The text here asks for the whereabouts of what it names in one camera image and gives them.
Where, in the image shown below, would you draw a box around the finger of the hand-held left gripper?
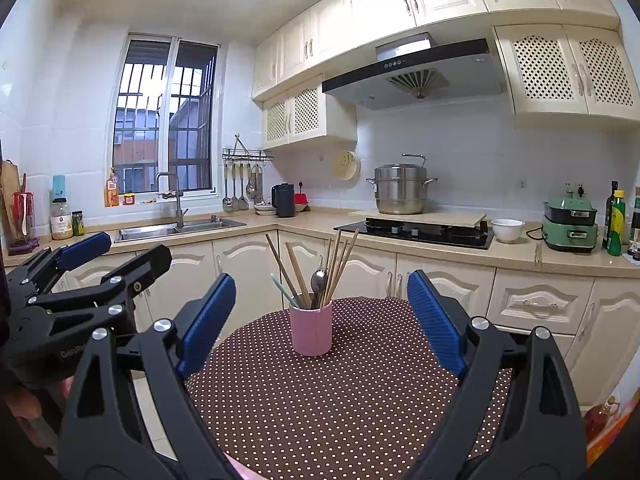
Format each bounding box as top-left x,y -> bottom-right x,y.
21,244 -> 173,384
9,231 -> 113,302

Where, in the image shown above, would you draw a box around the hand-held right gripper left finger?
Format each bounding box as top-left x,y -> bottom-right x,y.
57,273 -> 244,480

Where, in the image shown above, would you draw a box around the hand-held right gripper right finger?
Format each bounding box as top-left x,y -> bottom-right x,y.
404,269 -> 587,480

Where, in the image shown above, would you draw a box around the teal utensil handle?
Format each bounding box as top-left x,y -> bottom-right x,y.
270,273 -> 300,309

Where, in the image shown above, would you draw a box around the pink cup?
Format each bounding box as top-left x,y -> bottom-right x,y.
289,300 -> 334,357

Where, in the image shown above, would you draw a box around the person's left hand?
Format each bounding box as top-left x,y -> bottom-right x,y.
0,388 -> 46,424

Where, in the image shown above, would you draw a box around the labelled glass jar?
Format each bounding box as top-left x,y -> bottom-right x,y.
49,196 -> 71,241

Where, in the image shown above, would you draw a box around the purple tool stand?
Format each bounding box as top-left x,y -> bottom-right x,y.
6,236 -> 41,257

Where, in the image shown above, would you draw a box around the stainless steel sink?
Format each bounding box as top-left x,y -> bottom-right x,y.
114,216 -> 247,244

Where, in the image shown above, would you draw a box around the orange bottle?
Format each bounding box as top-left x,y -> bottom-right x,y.
104,167 -> 121,208

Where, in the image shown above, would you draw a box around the red kitchen tool set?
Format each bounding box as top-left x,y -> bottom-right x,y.
11,172 -> 37,243

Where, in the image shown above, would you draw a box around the black gas hob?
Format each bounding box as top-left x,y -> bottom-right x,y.
334,217 -> 495,251

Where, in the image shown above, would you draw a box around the wooden cutting board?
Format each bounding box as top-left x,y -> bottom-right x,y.
0,159 -> 23,251

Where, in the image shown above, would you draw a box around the steel sink faucet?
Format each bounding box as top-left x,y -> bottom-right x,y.
155,172 -> 190,229

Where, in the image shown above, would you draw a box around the cream kitchen base cabinets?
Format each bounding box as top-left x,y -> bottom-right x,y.
47,230 -> 640,411

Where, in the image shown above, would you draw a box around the white bowl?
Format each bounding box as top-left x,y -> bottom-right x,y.
490,218 -> 526,245

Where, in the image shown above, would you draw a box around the stainless steel steamer pot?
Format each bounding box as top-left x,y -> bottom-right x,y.
365,153 -> 439,216

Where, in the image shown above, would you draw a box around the black electric kettle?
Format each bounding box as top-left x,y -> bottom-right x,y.
270,182 -> 297,219

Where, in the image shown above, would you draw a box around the barred kitchen window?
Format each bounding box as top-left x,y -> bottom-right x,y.
111,32 -> 221,197

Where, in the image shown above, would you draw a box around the green electric cooker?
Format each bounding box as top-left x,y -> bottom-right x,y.
541,189 -> 600,254

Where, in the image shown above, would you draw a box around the round yellow strainer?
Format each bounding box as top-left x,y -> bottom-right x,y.
332,149 -> 361,181

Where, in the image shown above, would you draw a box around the green bottle yellow cap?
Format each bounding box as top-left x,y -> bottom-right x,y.
607,189 -> 629,257

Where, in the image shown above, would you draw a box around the dark glass bottle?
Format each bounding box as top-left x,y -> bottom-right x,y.
602,181 -> 621,251

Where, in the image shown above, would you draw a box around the dark sauce bottle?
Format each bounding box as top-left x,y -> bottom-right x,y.
627,186 -> 640,262

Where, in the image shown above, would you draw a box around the black range hood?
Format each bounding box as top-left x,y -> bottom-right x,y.
321,32 -> 504,112

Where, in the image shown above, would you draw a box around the wall mounted utensil rack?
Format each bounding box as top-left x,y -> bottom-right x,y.
222,134 -> 275,164

